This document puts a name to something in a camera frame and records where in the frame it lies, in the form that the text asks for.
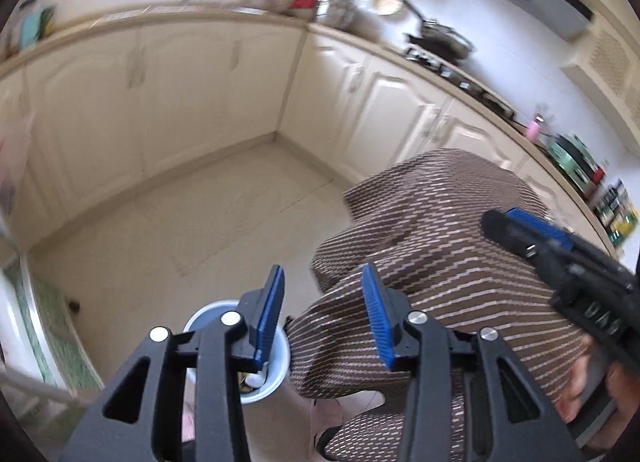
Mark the green patterned floor mat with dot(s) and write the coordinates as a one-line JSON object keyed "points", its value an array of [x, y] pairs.
{"points": [[55, 332]]}

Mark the brown polka dot tablecloth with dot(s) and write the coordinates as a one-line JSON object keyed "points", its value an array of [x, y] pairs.
{"points": [[440, 222]]}

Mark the white appliance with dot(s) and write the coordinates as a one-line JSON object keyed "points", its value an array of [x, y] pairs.
{"points": [[15, 342]]}

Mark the green box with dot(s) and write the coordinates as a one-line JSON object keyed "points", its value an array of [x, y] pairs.
{"points": [[575, 162]]}

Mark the cream lattice upper cabinet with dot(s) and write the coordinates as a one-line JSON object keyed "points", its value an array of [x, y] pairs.
{"points": [[610, 67]]}

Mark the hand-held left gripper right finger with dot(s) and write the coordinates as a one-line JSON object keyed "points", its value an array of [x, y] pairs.
{"points": [[377, 317]]}

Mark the small dark floor object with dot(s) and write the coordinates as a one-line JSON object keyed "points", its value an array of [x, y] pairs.
{"points": [[75, 305]]}

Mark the spice jar rack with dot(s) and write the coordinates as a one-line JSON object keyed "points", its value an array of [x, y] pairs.
{"points": [[617, 217]]}

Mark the blue trash bin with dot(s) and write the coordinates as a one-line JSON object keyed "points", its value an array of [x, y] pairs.
{"points": [[210, 317]]}

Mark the stainless steel pot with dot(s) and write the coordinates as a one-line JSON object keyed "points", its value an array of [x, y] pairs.
{"points": [[335, 9]]}

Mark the steel frying pan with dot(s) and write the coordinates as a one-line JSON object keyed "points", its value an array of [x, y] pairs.
{"points": [[445, 37]]}

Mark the person's right hand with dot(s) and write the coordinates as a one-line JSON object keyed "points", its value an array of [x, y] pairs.
{"points": [[575, 382]]}

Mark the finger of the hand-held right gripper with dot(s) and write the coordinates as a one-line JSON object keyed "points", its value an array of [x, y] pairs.
{"points": [[505, 232], [542, 229]]}

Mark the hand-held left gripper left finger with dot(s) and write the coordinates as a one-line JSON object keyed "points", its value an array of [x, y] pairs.
{"points": [[267, 312]]}

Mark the beige kitchen countertop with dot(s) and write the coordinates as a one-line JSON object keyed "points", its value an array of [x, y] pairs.
{"points": [[150, 14]]}

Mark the cream kitchen base cabinets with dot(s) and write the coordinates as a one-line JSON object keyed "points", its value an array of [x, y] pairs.
{"points": [[200, 102]]}

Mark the pink utensil holder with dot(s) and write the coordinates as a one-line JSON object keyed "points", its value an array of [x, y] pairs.
{"points": [[534, 129]]}

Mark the teal container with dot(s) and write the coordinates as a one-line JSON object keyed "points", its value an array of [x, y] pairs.
{"points": [[36, 27]]}

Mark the gas stove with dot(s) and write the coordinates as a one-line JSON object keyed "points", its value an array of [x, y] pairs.
{"points": [[460, 82]]}

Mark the red bowl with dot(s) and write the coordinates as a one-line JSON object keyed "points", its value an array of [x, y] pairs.
{"points": [[304, 3]]}

